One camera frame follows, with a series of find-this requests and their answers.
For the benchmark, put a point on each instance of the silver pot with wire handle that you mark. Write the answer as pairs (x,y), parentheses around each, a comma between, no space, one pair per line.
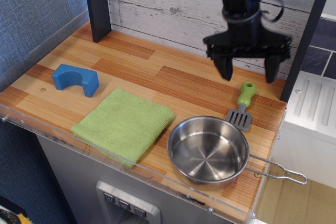
(209,153)

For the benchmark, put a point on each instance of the dark vertical post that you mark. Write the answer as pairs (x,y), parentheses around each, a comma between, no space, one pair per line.
(306,38)
(99,18)

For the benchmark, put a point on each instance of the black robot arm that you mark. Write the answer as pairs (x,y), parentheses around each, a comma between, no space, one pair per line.
(240,9)

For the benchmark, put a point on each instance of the green handled grey spatula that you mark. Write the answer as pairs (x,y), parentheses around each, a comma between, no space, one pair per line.
(239,117)

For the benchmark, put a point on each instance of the blue arch block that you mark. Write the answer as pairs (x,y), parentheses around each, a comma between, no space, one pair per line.
(66,75)

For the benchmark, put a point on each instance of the yellow object at corner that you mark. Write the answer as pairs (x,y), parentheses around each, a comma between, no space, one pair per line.
(12,218)

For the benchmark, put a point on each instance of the green folded cloth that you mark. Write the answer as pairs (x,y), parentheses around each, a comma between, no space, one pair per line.
(124,126)

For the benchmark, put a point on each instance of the clear acrylic front guard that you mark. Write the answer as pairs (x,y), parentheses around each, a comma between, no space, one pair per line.
(78,166)

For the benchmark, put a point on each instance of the grey control panel with buttons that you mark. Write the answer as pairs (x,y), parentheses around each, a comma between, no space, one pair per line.
(119,206)

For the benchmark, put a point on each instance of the white ridged side counter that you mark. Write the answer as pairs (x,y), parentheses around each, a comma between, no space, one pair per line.
(306,139)

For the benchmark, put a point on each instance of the dark right vertical post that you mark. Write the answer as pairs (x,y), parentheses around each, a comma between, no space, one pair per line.
(306,38)

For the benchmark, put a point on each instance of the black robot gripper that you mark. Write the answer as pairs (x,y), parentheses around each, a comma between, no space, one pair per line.
(248,38)

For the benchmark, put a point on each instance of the dark left vertical post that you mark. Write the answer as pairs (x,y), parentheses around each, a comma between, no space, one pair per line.
(99,18)

